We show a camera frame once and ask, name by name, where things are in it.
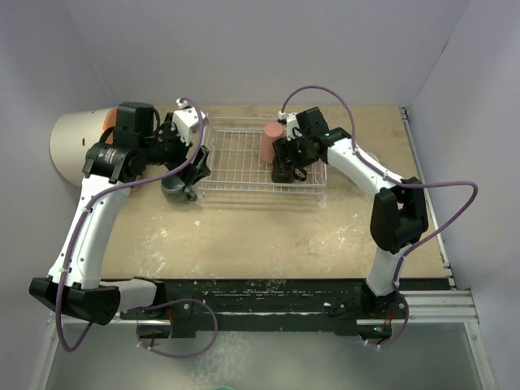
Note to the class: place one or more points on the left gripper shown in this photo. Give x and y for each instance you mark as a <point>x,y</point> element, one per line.
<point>169,130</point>

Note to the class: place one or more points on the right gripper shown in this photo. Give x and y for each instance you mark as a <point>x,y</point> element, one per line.
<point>283,145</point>

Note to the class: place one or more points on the black faceted mug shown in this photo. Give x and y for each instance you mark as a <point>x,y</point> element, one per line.
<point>282,173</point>

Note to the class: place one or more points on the grey-blue round mug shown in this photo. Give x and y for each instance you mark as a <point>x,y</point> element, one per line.
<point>175,190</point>

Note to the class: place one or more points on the pink tumbler cup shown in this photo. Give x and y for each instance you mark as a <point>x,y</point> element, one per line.
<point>272,132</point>

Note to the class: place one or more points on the light blue mug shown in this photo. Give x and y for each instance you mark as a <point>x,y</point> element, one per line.
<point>373,156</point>

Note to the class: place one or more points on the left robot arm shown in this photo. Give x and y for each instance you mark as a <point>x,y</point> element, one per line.
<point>138,138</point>

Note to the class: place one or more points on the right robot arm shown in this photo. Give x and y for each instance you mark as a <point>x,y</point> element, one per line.
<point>399,213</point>

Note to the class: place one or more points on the round cream drawer cabinet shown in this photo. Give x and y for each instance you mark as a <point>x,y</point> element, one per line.
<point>72,136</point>

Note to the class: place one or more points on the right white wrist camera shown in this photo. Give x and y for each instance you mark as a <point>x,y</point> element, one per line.
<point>292,127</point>

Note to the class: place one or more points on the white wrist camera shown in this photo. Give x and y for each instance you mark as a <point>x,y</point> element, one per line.
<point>187,121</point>
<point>292,127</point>

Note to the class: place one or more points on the white wire dish rack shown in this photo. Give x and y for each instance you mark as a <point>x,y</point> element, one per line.
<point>236,164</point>

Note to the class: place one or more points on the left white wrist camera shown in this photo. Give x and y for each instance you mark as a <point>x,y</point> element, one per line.
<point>187,121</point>

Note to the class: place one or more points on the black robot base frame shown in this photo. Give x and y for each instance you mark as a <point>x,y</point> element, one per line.
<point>338,306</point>

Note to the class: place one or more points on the aluminium frame rails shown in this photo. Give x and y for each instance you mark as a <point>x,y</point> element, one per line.
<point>456,306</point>

